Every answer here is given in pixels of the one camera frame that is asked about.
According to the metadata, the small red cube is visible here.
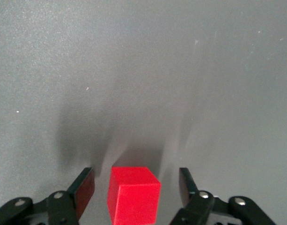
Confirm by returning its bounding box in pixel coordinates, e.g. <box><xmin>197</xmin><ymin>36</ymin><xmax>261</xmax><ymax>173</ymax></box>
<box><xmin>107</xmin><ymin>166</ymin><xmax>162</xmax><ymax>225</ymax></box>

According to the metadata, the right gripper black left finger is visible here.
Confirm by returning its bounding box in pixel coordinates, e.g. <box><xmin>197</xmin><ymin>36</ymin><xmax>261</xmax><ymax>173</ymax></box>
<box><xmin>0</xmin><ymin>167</ymin><xmax>96</xmax><ymax>225</ymax></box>

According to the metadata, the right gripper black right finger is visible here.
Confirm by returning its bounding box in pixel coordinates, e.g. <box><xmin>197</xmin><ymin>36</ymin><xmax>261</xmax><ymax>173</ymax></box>
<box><xmin>169</xmin><ymin>167</ymin><xmax>277</xmax><ymax>225</ymax></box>

